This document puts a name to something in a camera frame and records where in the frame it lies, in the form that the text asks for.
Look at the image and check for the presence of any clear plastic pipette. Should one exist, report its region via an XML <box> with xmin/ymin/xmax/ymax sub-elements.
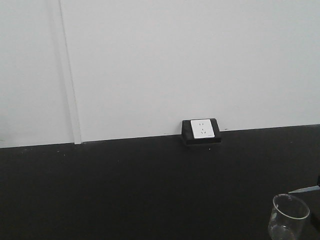
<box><xmin>288</xmin><ymin>185</ymin><xmax>320</xmax><ymax>194</ymax></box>

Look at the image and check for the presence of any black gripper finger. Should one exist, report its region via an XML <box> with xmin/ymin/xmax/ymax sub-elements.
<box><xmin>310</xmin><ymin>175</ymin><xmax>320</xmax><ymax>228</ymax></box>

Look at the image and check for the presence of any black socket housing box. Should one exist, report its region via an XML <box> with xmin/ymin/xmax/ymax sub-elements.
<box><xmin>181</xmin><ymin>118</ymin><xmax>222</xmax><ymax>146</ymax></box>

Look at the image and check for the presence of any white power socket plate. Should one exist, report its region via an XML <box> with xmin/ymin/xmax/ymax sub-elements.
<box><xmin>190</xmin><ymin>119</ymin><xmax>215</xmax><ymax>139</ymax></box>

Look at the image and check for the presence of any clear glass beaker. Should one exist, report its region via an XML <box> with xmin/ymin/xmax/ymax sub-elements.
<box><xmin>267</xmin><ymin>193</ymin><xmax>310</xmax><ymax>240</ymax></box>

